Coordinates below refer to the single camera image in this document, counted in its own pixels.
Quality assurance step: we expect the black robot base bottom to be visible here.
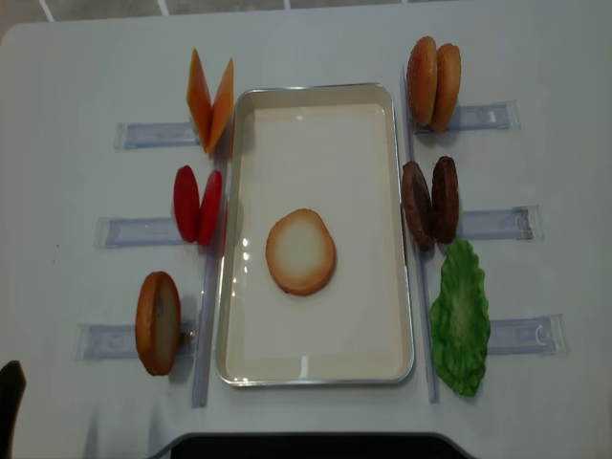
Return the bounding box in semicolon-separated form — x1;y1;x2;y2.
164;433;469;458

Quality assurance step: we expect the brown meat patty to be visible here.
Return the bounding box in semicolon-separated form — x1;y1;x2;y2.
431;156;460;245
401;161;434;251

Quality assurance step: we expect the left brown meat patty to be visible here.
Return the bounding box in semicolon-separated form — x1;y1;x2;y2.
401;161;434;251

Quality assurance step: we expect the clear holder bottom left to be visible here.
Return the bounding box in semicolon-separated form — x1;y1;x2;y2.
74;324;140;361

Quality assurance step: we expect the left orange cheese slice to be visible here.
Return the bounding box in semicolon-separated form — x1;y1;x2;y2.
186;49;212;155

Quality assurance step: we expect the clear holder top left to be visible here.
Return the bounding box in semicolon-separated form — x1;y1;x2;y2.
114;122;200;150

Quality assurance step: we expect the bun half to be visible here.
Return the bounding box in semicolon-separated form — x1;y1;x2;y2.
406;36;438;126
430;43;461;133

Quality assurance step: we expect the left bun top half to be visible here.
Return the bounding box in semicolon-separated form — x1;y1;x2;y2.
406;36;438;126

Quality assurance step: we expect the red tomato slice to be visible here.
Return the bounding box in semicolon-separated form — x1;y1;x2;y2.
197;170;223;247
173;165;200;243

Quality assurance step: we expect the clear holder bottom right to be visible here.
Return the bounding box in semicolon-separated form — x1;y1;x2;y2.
488;314;567;356

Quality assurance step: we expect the clear holder middle right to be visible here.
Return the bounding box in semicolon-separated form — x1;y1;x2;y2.
457;206;544;240

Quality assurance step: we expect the white rectangular metal tray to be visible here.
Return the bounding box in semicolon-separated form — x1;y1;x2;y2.
215;83;414;386

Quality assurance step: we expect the orange cheese slice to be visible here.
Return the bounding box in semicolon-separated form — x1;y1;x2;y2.
186;49;212;155
207;58;234;157

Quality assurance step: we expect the dark object bottom left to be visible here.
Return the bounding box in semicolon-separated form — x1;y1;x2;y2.
0;361;27;458

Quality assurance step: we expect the clear long rail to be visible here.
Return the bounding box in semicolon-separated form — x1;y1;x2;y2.
401;64;440;404
191;243;221;408

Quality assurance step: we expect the clear long rail left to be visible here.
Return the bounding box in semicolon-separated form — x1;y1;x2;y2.
191;243;221;408

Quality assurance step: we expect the clear long rail right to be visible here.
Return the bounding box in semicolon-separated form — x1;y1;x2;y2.
401;64;440;404

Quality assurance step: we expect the clear holder top right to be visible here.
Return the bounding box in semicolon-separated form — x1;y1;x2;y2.
444;99;521;132

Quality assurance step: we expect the green lettuce leaf on rack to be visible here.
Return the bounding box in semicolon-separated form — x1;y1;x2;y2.
429;239;491;397

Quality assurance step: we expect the clear holder middle left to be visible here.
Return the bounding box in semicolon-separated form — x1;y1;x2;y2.
94;217;185;249

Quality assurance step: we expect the right orange cheese slice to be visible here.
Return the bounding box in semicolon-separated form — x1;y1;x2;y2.
207;58;234;157

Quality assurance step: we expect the left red tomato slice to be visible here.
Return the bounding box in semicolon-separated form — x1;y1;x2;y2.
173;165;200;243

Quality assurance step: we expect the right bun half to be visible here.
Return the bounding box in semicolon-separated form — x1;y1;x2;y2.
430;43;461;133

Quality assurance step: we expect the right red tomato slice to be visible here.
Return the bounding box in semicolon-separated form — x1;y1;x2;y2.
197;170;223;247

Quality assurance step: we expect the round bread slice in tray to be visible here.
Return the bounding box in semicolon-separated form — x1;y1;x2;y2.
265;208;337;295

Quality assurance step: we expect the clear holder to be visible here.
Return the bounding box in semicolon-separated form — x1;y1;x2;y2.
114;122;200;150
488;314;567;356
94;217;185;249
74;324;140;361
444;99;521;132
457;206;544;240

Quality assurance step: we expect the upright bread slice left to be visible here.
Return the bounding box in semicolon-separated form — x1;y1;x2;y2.
135;272;181;376

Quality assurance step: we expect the right brown meat patty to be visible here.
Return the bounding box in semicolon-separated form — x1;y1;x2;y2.
431;156;460;245

